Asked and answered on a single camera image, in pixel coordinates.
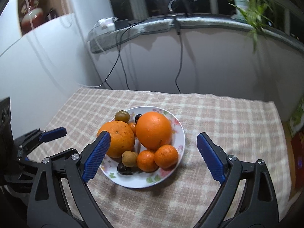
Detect small mandarin hidden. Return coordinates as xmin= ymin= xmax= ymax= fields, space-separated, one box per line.
xmin=128 ymin=123 xmax=136 ymax=137

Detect white power adapters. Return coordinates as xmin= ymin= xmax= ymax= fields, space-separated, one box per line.
xmin=93 ymin=17 xmax=118 ymax=34

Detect red white vase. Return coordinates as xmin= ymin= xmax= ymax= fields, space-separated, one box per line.
xmin=20 ymin=0 xmax=45 ymax=34

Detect mandarin with stem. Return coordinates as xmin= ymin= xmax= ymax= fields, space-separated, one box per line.
xmin=137 ymin=150 xmax=158 ymax=172

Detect green kiwi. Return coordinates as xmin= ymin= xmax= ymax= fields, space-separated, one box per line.
xmin=114 ymin=110 xmax=130 ymax=123

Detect checkered beige tablecloth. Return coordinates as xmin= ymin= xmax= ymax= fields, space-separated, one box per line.
xmin=29 ymin=88 xmax=292 ymax=227

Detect white cable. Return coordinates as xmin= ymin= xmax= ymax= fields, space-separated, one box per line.
xmin=22 ymin=0 xmax=115 ymax=89

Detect grey windowsill mat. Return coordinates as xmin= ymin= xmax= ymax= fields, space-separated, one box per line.
xmin=88 ymin=17 xmax=303 ymax=54

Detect black power brick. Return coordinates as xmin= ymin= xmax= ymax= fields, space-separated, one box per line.
xmin=114 ymin=19 xmax=129 ymax=30

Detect dark plum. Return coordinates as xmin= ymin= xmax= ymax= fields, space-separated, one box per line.
xmin=117 ymin=162 xmax=132 ymax=176
xmin=135 ymin=114 xmax=142 ymax=123

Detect large bumpy orange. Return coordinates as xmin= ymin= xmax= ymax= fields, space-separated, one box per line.
xmin=97 ymin=120 xmax=135 ymax=158

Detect ring light cable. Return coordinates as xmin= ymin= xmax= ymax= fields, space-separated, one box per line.
xmin=173 ymin=16 xmax=184 ymax=94

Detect black cable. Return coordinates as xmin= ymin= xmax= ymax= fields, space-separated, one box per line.
xmin=103 ymin=20 xmax=148 ymax=91

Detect white floral plate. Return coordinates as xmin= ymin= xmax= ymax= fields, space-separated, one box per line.
xmin=99 ymin=106 xmax=185 ymax=189

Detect potted spider plant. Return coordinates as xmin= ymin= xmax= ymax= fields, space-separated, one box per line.
xmin=228 ymin=0 xmax=273 ymax=53

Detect smooth navel orange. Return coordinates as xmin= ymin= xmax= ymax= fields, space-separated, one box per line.
xmin=136 ymin=111 xmax=172 ymax=151

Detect green snack package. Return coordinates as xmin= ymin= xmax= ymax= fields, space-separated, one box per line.
xmin=287 ymin=98 xmax=304 ymax=137

